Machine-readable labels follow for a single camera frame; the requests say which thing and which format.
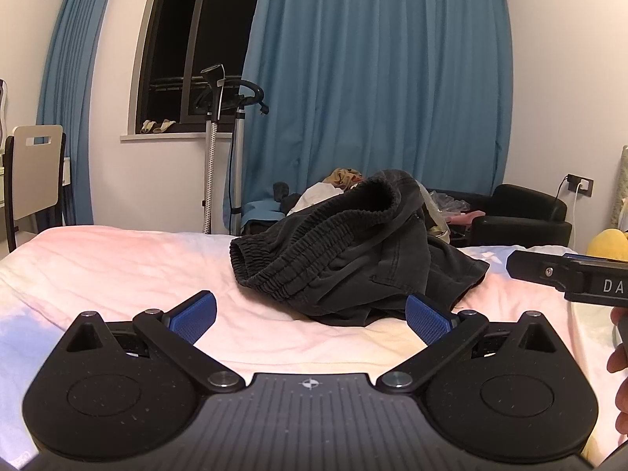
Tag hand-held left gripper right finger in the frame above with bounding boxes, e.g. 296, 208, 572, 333
376, 294, 559, 393

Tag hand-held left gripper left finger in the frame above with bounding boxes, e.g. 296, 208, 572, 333
64, 290, 247, 394

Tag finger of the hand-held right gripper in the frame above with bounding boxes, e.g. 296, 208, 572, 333
506, 250, 586, 291

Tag dark grey pants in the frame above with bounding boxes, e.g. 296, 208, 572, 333
230, 169, 490, 327

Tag pile of clothes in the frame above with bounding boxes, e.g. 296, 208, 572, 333
272, 168, 486, 236

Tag person's right hand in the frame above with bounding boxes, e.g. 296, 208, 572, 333
606, 306, 628, 433

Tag yellow plush toy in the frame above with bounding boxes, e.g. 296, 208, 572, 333
587, 228, 628, 260

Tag black armchair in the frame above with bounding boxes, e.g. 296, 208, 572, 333
427, 184, 574, 248

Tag beige gloves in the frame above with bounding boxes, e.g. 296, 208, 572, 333
139, 119, 176, 135

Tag beige wooden chair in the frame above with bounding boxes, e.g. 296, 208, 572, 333
2, 125, 68, 255

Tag wide blue curtain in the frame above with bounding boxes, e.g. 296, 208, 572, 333
223, 0, 513, 236

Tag narrow blue curtain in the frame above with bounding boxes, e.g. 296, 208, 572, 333
35, 0, 121, 226

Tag dark window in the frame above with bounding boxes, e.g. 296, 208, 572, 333
128, 0, 268, 133

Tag white charging cable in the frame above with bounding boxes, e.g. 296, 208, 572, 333
554, 179, 588, 255

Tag black wall socket with charger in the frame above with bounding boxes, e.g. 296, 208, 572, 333
565, 173, 594, 195

